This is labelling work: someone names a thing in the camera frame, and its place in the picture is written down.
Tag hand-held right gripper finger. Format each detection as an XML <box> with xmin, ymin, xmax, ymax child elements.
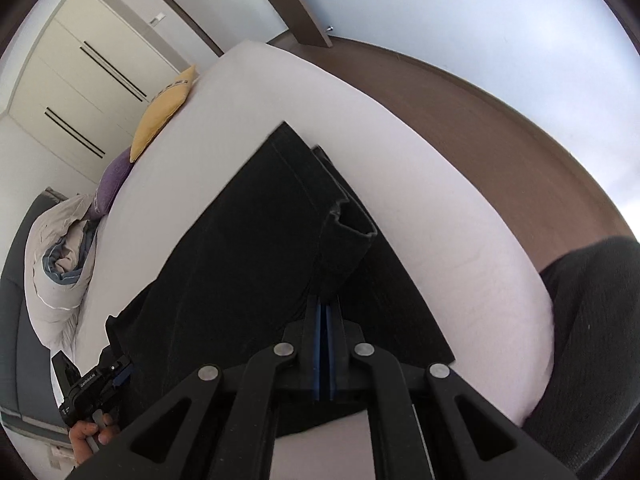
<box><xmin>326</xmin><ymin>296</ymin><xmax>581</xmax><ymax>480</ymax></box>
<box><xmin>70</xmin><ymin>296</ymin><xmax>327</xmax><ymax>480</ymax></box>

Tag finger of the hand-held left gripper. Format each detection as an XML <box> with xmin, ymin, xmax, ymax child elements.
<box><xmin>102</xmin><ymin>355</ymin><xmax>136</xmax><ymax>388</ymax></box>

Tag black denim pants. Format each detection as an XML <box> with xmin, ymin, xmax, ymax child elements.
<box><xmin>105</xmin><ymin>121</ymin><xmax>457</xmax><ymax>438</ymax></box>

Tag person's left hand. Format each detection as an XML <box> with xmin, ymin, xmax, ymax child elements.
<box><xmin>69</xmin><ymin>410</ymin><xmax>121</xmax><ymax>466</ymax></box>

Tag grey upholstered headboard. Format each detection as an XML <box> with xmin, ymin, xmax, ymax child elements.
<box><xmin>0</xmin><ymin>187</ymin><xmax>81</xmax><ymax>433</ymax></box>

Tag rolled beige duvet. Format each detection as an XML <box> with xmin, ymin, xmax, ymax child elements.
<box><xmin>25</xmin><ymin>192</ymin><xmax>98</xmax><ymax>348</ymax></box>

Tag bed with white sheet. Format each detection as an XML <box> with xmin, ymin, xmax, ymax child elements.
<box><xmin>75</xmin><ymin>40</ymin><xmax>556</xmax><ymax>480</ymax></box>

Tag purple cushion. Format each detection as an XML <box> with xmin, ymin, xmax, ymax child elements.
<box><xmin>89</xmin><ymin>149</ymin><xmax>135</xmax><ymax>220</ymax></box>

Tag person's leg in dark trousers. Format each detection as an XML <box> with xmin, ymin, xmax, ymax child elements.
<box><xmin>520</xmin><ymin>235</ymin><xmax>640</xmax><ymax>480</ymax></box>

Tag yellow cushion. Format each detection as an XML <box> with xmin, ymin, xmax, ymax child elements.
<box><xmin>130</xmin><ymin>65</ymin><xmax>198</xmax><ymax>163</ymax></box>

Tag brown wooden door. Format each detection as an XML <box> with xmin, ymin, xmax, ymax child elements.
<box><xmin>235</xmin><ymin>0</ymin><xmax>333</xmax><ymax>48</ymax></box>

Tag cream wardrobe with black handles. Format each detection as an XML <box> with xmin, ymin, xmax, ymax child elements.
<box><xmin>5</xmin><ymin>0</ymin><xmax>181</xmax><ymax>186</ymax></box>

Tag brown door frame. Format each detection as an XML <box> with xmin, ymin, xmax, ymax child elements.
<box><xmin>129</xmin><ymin>0</ymin><xmax>224</xmax><ymax>58</ymax></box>

